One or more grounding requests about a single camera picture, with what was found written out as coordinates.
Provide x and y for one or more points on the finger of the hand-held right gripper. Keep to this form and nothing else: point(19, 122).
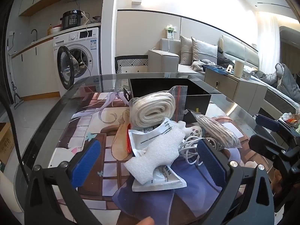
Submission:
point(267, 121)
point(264, 145)

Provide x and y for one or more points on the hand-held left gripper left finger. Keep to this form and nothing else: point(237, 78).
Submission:
point(86, 161)

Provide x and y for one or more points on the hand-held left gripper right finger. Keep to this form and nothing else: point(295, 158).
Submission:
point(211, 161)

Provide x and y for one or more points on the white plush toy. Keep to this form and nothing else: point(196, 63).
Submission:
point(194, 130)

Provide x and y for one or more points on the white printed packet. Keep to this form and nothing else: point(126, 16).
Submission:
point(168, 180)

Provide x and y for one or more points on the white foam piece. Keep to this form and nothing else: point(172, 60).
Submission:
point(154, 150)

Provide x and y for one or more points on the black storage box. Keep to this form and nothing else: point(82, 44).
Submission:
point(199, 103)

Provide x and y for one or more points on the white packet with red edge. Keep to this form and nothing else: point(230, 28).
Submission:
point(143, 140)

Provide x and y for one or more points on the zip bag with white roll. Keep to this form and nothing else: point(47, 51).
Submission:
point(152, 107)

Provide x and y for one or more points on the person's left hand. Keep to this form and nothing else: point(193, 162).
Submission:
point(144, 222)

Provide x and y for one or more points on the white plastic bag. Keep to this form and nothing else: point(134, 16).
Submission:
point(290, 119)

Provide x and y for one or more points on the printed table mat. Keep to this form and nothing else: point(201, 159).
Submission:
point(93, 126)

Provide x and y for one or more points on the grey duvet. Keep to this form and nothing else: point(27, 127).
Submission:
point(283, 79)

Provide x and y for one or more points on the beige cabinet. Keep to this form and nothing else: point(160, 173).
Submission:
point(234, 86)

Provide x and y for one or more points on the small white box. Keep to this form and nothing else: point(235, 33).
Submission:
point(246, 74)

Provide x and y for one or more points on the cream cylinder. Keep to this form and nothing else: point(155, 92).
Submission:
point(239, 69)

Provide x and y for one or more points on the blue bag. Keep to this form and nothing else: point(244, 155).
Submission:
point(215, 68)

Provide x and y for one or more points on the black jacket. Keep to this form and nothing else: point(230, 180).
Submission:
point(222, 58)

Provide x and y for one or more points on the padded bed headboard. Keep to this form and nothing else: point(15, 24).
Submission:
point(236, 48)

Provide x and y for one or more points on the white curtain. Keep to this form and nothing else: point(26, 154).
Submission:
point(268, 39)

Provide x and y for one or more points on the cardboard box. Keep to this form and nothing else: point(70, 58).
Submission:
point(5, 143)

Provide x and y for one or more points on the grey fur item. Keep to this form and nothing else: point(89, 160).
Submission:
point(199, 65)

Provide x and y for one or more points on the mop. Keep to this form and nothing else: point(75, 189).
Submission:
point(16, 100)

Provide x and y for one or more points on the grey cushion with stripe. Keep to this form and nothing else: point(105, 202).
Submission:
point(204, 50)

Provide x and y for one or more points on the plain grey cushion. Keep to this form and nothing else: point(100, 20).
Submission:
point(186, 51)

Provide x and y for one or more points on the white counter cabinets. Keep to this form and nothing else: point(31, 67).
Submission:
point(30, 70)

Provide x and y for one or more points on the black white patterned basket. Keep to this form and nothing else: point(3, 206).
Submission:
point(131, 62)

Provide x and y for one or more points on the white washing machine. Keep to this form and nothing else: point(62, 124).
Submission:
point(86, 51)

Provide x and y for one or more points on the beige sofa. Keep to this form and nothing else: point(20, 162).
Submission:
point(164, 61)

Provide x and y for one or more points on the red and white bowl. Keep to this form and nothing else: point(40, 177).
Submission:
point(56, 29)

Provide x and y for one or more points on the kitchen faucet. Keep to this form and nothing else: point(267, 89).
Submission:
point(35, 31)

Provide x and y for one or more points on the black pressure cooker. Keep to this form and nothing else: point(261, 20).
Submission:
point(71, 20)

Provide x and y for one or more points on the small white frame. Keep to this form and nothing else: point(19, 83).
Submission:
point(229, 68)

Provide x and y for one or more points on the white wall power strip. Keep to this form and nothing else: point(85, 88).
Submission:
point(170, 31)

